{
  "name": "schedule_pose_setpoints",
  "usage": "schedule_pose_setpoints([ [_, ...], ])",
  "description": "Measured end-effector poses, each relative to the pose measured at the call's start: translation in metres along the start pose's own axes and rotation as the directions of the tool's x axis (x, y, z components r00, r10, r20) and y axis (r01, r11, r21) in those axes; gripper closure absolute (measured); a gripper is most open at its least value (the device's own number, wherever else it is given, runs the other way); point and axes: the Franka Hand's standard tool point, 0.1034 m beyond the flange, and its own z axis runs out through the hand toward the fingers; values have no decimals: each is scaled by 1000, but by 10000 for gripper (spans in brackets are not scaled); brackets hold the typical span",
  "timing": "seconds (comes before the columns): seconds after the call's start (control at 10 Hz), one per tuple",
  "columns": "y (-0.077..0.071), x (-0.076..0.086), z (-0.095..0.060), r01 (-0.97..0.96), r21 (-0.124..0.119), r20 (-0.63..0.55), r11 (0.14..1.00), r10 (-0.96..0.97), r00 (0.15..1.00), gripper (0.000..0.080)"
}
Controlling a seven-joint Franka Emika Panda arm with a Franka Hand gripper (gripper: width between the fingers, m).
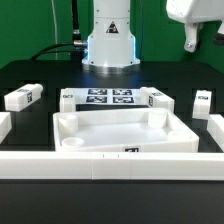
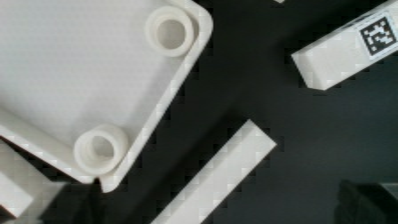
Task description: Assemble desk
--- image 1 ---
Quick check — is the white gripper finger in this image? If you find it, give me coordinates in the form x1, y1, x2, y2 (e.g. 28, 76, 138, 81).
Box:
216, 21, 224, 44
184, 23, 203, 52

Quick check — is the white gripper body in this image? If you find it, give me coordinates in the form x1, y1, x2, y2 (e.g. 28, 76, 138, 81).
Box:
166, 0, 224, 23

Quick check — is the white desk top tray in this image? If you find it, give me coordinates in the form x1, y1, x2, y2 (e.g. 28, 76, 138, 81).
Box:
53, 108, 199, 153

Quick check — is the white right obstacle block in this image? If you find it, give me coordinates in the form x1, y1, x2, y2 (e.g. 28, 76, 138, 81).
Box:
207, 114, 224, 152

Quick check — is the white obstacle block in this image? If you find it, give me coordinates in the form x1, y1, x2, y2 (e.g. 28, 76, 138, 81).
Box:
0, 112, 12, 144
207, 114, 224, 152

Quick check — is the printed fiducial marker sheet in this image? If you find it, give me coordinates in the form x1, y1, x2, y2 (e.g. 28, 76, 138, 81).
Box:
75, 88, 142, 105

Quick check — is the white front obstacle bar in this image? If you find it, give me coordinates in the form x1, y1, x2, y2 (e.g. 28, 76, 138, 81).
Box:
0, 151, 224, 181

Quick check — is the white left obstacle block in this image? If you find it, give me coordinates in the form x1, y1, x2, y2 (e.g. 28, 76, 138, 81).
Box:
0, 112, 12, 144

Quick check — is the black thick cable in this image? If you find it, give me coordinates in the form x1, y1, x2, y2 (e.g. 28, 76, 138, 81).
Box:
29, 0, 88, 62

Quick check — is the thin white cable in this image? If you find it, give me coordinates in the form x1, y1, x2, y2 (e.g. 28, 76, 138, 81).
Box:
51, 0, 59, 61

